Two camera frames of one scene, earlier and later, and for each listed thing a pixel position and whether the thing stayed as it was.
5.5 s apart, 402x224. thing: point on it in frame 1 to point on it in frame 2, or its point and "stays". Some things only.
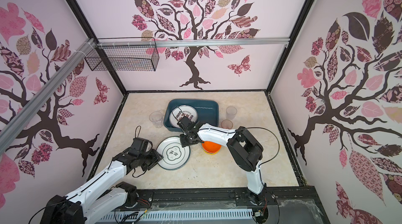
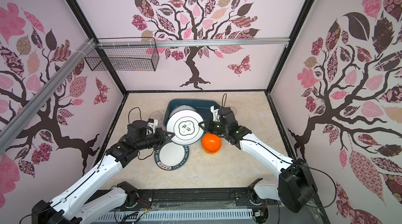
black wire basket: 126,54 stays
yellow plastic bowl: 211,153 stays
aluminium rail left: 6,131 stays
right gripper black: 183,143 to 208,127
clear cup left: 156,118 stays
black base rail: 289,205 stays
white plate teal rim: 175,156 to 185,125
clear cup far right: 231,112 stays
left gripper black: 156,158 to 163,139
